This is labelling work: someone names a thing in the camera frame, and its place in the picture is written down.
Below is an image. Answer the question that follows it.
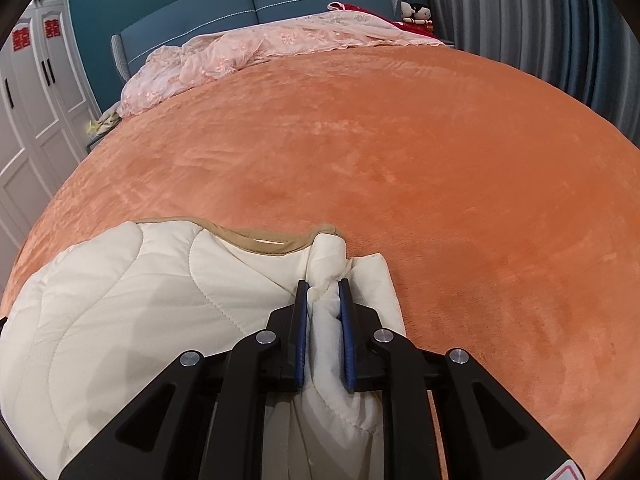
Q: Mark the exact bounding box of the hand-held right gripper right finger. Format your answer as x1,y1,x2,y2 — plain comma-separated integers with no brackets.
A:
337,277,586,480

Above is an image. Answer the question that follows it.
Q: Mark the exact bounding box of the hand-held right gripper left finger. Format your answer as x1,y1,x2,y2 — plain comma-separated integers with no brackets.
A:
59,280,311,480

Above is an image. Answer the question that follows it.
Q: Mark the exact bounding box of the white quilted jacket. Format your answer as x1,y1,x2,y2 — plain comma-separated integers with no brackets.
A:
0,217,406,480

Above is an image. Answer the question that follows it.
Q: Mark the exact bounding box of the beige clothes pile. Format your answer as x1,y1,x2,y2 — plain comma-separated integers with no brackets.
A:
87,102,122,136

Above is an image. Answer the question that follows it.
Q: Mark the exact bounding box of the bed with orange blanket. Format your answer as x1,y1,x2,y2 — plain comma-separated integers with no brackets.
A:
0,42,640,480

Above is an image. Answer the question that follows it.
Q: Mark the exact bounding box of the pink lace bedspread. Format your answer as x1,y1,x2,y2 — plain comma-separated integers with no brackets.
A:
117,10,446,118

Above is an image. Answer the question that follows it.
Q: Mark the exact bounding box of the white wardrobe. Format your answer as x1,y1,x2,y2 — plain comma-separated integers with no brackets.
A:
0,0,103,251

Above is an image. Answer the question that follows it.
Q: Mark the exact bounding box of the grey blue curtain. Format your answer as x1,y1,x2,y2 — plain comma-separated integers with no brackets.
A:
422,0,640,151

